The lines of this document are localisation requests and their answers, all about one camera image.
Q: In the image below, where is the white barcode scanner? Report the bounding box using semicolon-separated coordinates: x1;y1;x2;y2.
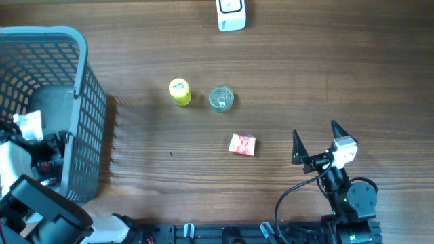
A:
216;0;246;32

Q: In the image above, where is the black red snack packet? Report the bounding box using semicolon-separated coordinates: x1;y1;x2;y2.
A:
36;161;63;186

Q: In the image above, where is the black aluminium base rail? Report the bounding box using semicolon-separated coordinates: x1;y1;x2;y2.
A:
135;222;383;244

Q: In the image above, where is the silver top tin can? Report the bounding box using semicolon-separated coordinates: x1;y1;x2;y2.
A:
209;86;235;113

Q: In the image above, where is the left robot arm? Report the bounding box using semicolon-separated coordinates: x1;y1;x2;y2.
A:
1;174;143;244

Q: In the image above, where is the red juice carton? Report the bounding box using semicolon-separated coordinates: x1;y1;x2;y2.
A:
229;134;256;156

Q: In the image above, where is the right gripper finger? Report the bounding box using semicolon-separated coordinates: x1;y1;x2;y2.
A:
331;120;357;142
292;130;309;165

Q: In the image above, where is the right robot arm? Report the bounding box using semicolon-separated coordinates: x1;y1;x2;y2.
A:
292;120;378;243

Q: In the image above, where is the yellow lid jar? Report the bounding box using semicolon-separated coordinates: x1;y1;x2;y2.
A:
169;78;191;106

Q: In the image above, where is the grey plastic mesh basket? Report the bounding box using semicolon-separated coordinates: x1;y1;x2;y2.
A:
1;26;107;205

